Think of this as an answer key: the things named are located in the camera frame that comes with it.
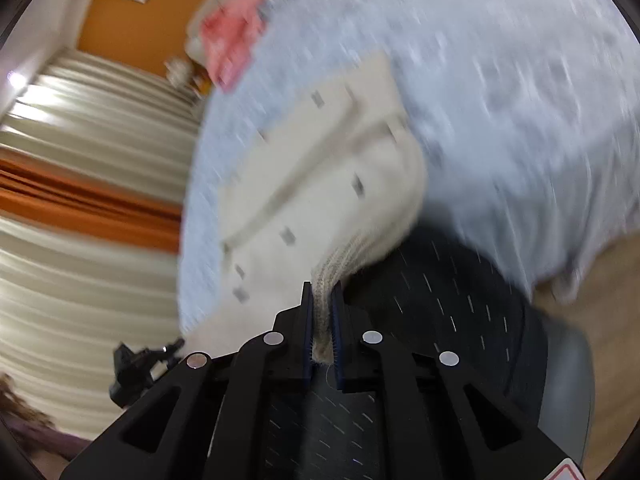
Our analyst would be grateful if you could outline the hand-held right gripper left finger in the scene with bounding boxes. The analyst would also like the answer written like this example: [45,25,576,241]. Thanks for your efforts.
[60,282,316,480]

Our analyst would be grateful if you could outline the purple cloth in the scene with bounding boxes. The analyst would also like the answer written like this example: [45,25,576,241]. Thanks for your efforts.
[10,419,93,468]

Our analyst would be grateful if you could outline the pink cloth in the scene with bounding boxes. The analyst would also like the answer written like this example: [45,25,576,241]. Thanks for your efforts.
[200,0,268,92]

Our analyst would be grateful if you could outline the cream knit garment grey marks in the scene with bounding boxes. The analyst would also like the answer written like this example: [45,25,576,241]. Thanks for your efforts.
[189,52,431,366]

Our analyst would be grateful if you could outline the brown fuzzy object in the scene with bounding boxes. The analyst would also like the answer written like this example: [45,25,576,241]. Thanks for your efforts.
[0,374,56,433]

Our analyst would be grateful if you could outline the cream curtain with orange band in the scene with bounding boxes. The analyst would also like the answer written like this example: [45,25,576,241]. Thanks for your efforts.
[0,47,207,436]

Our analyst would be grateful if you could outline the bed with light blue sheet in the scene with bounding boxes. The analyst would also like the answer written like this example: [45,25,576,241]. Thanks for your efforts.
[177,0,640,341]

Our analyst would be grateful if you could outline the grey chair seat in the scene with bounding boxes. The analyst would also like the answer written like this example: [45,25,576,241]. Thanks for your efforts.
[505,305,597,467]

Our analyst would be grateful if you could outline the black clamp device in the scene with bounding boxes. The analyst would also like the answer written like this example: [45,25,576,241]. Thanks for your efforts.
[109,337,186,408]

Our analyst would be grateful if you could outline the person's dark dashed trousers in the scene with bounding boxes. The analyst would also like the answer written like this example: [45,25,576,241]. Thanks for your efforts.
[262,224,551,480]

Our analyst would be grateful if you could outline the small pale ornament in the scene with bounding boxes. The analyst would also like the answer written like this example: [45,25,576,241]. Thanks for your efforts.
[164,57,193,86]

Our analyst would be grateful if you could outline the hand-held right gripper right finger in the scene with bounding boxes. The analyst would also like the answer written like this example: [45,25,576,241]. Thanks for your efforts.
[330,280,587,480]

